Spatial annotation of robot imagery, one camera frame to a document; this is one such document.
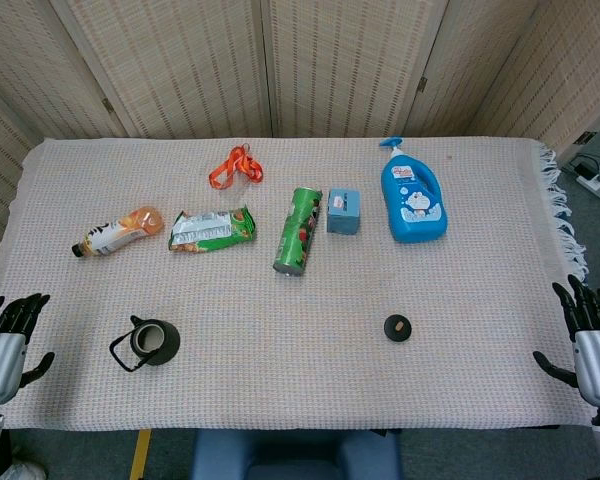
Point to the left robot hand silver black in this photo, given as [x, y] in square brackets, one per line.
[0, 362]

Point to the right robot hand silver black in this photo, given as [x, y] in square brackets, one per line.
[597, 360]

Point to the black teapot lid wooden knob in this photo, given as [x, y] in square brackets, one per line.
[397, 328]

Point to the white sneaker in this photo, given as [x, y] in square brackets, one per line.
[25, 471]

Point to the orange drink plastic bottle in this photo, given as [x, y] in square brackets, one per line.
[112, 234]

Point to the blue detergent pump bottle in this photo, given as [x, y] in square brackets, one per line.
[414, 200]

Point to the green snack bag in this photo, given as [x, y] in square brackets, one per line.
[210, 231]

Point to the small blue cardboard box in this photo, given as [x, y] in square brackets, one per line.
[343, 212]

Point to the orange plastic clip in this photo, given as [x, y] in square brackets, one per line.
[230, 167]

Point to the woven beige tablecloth with fringe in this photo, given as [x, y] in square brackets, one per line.
[300, 300]

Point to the green chips can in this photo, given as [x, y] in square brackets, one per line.
[297, 232]

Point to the woven folding screen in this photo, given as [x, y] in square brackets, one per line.
[190, 65]

